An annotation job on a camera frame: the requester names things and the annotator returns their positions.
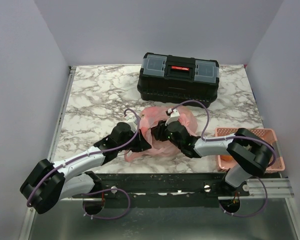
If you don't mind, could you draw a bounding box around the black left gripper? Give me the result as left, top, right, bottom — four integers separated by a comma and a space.
118, 129, 152, 153

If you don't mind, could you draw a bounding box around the pink plastic bag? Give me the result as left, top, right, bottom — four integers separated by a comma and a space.
124, 106, 198, 162

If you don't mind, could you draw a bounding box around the orange fake peach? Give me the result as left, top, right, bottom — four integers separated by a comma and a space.
220, 155, 233, 162

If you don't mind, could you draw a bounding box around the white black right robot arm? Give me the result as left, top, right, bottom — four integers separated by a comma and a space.
151, 120, 277, 196

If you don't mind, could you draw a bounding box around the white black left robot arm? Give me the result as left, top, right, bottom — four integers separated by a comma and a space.
20, 122, 152, 214

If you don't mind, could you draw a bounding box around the black toolbox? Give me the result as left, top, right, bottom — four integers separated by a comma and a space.
137, 52, 220, 108

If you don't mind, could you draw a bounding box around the pink plastic basket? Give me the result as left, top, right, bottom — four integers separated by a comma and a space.
214, 126, 286, 175

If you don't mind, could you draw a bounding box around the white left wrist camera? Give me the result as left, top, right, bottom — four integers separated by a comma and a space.
125, 115, 140, 132

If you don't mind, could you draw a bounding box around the black mounting rail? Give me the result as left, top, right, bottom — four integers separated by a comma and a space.
74, 173, 248, 212

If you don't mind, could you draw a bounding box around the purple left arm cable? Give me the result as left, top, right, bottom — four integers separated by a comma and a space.
26, 108, 142, 221

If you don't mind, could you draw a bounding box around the silver aluminium frame rail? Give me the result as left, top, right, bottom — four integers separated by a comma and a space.
242, 178, 295, 199

